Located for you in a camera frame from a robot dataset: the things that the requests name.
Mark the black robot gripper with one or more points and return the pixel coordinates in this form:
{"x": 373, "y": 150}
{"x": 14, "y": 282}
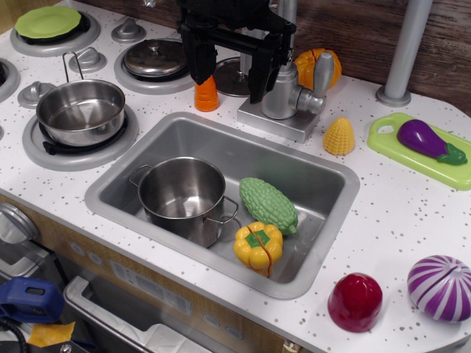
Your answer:
{"x": 249, "y": 27}

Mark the silver toy faucet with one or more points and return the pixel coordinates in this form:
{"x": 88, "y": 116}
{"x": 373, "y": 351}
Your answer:
{"x": 291, "y": 110}

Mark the flat steel lid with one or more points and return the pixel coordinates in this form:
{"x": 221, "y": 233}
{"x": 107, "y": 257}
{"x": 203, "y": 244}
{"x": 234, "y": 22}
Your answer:
{"x": 230, "y": 79}

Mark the orange carrot toy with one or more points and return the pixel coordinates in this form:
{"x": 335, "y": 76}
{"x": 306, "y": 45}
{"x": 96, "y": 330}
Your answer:
{"x": 206, "y": 96}

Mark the grey middle stove burner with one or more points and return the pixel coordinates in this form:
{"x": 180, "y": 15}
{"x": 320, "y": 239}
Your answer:
{"x": 151, "y": 86}

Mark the grey stove burner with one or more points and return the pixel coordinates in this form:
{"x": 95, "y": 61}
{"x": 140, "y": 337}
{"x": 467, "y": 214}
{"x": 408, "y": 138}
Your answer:
{"x": 151, "y": 86}
{"x": 78, "y": 38}
{"x": 33, "y": 140}

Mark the orange pumpkin toy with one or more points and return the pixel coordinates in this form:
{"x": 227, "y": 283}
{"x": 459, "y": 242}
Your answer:
{"x": 306, "y": 62}

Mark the steel pot lid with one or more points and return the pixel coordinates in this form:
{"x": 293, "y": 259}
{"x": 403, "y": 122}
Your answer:
{"x": 155, "y": 58}

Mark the grey stove knob back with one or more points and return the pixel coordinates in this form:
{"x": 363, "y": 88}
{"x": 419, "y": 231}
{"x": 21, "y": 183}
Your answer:
{"x": 128, "y": 32}

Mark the grey stove knob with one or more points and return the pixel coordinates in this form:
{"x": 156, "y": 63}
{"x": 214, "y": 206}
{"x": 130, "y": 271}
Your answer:
{"x": 128, "y": 32}
{"x": 87, "y": 61}
{"x": 32, "y": 94}

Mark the yellow corn toy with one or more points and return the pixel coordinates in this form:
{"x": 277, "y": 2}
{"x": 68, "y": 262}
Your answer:
{"x": 339, "y": 139}

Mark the grey stove knob middle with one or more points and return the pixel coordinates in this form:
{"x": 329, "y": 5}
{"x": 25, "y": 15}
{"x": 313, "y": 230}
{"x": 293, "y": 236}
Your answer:
{"x": 87, "y": 61}

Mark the grey back stove burner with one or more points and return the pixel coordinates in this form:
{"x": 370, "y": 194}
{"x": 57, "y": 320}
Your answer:
{"x": 78, "y": 38}

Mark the green bitter melon toy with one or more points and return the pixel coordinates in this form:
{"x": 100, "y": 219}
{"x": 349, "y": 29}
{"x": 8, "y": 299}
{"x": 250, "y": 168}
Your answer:
{"x": 267, "y": 204}

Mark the grey sink basin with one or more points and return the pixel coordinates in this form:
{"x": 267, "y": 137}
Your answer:
{"x": 321, "y": 191}

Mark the grey vertical pole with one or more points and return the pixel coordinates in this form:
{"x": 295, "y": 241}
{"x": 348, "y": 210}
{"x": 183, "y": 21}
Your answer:
{"x": 395, "y": 92}

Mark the green cutting board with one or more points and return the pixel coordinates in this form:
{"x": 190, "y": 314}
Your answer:
{"x": 383, "y": 139}

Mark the green plastic plate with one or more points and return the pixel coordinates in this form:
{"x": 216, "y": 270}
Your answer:
{"x": 48, "y": 22}

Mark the yellow bell pepper toy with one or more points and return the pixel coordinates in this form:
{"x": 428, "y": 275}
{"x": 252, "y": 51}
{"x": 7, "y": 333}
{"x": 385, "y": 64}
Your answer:
{"x": 258, "y": 247}

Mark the purple eggplant toy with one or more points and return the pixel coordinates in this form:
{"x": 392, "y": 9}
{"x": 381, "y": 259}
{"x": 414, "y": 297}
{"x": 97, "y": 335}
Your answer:
{"x": 419, "y": 137}

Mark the grey stove knob front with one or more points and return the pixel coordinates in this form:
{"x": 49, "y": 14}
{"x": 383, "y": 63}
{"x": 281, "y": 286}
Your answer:
{"x": 32, "y": 94}

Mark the grey front stove burner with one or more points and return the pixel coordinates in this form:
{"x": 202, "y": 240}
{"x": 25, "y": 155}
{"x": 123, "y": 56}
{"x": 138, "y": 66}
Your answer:
{"x": 33, "y": 140}

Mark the grey left edge burner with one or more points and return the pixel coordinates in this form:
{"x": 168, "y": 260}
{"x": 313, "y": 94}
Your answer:
{"x": 12, "y": 79}

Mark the red half fruit toy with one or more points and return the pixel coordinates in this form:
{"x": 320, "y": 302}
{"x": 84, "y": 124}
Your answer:
{"x": 355, "y": 303}

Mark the purple striped onion toy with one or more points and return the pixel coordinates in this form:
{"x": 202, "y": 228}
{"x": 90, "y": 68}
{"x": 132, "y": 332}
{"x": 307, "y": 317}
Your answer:
{"x": 439, "y": 286}

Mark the yellow tape piece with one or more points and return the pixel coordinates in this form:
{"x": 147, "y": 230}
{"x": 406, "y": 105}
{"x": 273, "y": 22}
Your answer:
{"x": 43, "y": 335}

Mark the steel pot with handles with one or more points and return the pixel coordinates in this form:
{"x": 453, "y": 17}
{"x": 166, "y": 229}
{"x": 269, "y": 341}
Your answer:
{"x": 186, "y": 196}

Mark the steel pan with handle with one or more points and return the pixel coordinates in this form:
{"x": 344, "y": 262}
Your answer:
{"x": 83, "y": 112}

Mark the grey oven door handle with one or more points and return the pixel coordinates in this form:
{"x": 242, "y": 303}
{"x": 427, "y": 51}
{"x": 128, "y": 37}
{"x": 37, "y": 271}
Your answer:
{"x": 157, "y": 338}

